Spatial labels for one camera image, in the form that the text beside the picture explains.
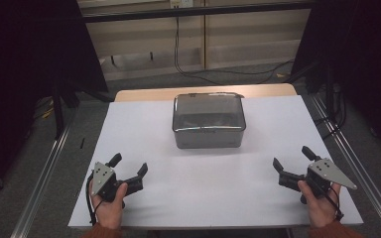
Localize aluminium floor rail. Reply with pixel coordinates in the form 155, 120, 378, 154
10, 115, 77, 238
309, 93, 381, 238

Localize black wall cable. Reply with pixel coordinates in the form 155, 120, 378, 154
173, 15, 296, 86

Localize black horizontal bar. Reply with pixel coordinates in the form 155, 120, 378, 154
81, 1, 314, 24

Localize clear plastic box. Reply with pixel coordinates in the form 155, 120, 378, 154
172, 91, 247, 150

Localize wooden table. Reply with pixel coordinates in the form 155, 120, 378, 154
114, 82, 299, 103

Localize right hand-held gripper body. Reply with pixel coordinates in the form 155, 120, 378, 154
277, 157, 358, 204

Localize black curtain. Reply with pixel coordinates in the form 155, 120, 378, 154
0, 0, 110, 206
290, 0, 381, 163

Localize clear plastic box lid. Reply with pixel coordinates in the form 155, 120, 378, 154
172, 91, 247, 133

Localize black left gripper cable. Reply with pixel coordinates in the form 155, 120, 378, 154
84, 173, 105, 228

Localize black floor cables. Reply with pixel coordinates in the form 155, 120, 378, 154
313, 82, 347, 141

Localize white board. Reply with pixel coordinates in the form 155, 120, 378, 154
66, 94, 364, 230

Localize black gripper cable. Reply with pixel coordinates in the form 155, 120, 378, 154
322, 190, 345, 222
84, 173, 105, 228

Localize person's right hand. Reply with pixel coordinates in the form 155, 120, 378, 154
297, 179, 342, 230

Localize yellow cables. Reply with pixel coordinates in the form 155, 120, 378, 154
33, 96, 56, 121

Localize white wall outlet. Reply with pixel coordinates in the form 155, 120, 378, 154
170, 0, 194, 10

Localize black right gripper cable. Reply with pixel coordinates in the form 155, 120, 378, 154
322, 190, 345, 222

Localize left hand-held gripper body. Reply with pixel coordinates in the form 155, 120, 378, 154
91, 161, 145, 203

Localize black stand pole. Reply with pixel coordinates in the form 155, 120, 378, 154
51, 74, 66, 141

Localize person's left hand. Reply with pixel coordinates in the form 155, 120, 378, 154
88, 179, 129, 230

